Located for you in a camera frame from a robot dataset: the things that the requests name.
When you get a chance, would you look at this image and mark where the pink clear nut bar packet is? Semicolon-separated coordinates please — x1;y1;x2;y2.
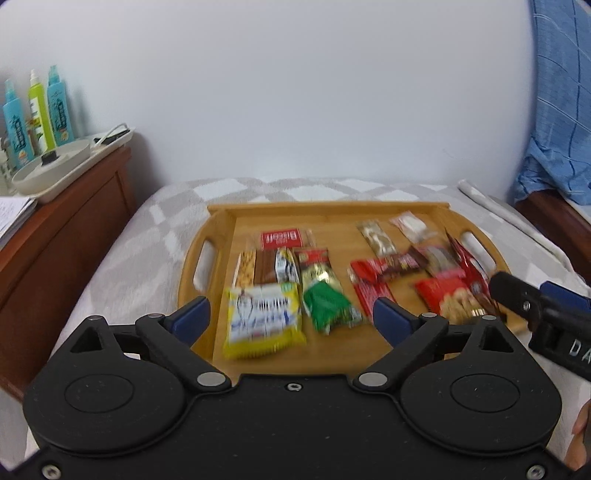
417;244;463;278

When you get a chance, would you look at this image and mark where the red biscuit packet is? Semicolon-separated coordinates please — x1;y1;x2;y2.
260;229;317;251

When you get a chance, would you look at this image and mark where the brown gold wafer packet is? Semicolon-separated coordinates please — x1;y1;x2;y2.
235;248;301;285

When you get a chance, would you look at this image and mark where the wooden bed frame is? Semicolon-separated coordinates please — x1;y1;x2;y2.
514;188;591;274

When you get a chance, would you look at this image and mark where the person's right hand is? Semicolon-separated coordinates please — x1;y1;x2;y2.
560;401;591;472

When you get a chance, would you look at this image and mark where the yellow-green spray bottle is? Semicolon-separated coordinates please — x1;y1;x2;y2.
27;69;53;154

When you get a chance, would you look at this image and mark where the blue plaid cloth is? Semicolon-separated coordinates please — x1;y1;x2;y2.
512;0;591;207

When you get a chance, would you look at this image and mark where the yellow white biscuit packet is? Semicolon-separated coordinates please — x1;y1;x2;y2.
223;283;306;361

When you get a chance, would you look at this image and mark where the stack of papers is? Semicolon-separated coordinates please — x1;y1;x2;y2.
0;196;38;251

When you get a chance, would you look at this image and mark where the white round tray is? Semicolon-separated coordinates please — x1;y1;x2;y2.
11;138;91;198

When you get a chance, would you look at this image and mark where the wooden cabinet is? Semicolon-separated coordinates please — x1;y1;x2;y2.
0;142;136;403

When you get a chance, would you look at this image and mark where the gold red snack packet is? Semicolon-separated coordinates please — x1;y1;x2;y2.
294;248;345;297

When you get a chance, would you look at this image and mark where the clear white candy packet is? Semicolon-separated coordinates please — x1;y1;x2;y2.
390;211;438;241

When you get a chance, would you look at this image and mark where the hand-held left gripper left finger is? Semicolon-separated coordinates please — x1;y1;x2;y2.
51;296;232;394

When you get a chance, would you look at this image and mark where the grey checked blanket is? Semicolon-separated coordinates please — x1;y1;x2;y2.
25;177;591;462

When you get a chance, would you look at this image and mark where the dark brown chocolate packet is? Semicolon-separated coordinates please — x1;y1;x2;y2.
378;251;431;282

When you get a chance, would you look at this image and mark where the green pea packet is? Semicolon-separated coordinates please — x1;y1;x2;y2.
302;281;364;334

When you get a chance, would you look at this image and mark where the red gold peanut packet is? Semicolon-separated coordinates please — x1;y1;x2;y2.
414;272;491;325

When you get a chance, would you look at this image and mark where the teal spray bottle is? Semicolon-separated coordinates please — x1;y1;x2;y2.
47;65;75;147
2;79;29;170

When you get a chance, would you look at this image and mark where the long red stick packet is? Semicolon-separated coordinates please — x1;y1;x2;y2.
444;226;506;320

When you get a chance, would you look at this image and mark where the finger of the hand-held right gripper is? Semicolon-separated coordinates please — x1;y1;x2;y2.
539;281;591;319
489;272;548;331

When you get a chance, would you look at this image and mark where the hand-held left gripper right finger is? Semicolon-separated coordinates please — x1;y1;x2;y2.
353;297;533;394

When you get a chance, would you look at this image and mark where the clear brown nut bar packet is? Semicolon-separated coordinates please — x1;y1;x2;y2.
357;221;398;258

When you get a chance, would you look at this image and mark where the white power strip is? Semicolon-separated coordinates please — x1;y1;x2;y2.
36;122;136;205

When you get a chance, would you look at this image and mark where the wooden tray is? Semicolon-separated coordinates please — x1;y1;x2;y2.
177;201;530;377

